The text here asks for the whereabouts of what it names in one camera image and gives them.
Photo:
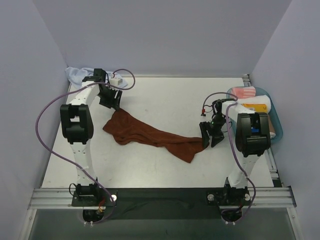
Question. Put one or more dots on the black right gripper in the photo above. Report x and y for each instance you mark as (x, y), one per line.
(213, 129)

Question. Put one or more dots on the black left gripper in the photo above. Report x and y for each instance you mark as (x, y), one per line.
(110, 92)

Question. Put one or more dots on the brown towel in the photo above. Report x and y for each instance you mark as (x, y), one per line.
(127, 129)

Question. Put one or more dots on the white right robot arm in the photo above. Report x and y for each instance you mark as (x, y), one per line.
(252, 139)

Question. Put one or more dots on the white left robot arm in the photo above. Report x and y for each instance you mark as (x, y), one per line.
(78, 128)

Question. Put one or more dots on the light blue towel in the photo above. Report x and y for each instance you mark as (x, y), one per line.
(76, 75)

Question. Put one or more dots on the pink striped rolled towel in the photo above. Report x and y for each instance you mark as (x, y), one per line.
(244, 92)

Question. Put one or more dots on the yellow rolled towel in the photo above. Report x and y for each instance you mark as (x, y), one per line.
(260, 108)

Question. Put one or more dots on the tan rolled towel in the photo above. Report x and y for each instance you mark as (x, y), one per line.
(272, 131)

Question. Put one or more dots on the white rolled towel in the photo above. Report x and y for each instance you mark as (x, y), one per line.
(257, 100)

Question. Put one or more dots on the blue plastic tray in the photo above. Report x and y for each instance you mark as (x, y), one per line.
(273, 114)

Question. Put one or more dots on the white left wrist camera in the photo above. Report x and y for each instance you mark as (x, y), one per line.
(117, 82)

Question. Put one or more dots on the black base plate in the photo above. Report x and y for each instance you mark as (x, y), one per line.
(161, 203)

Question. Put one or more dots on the aluminium frame rail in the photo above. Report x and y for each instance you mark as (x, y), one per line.
(60, 198)

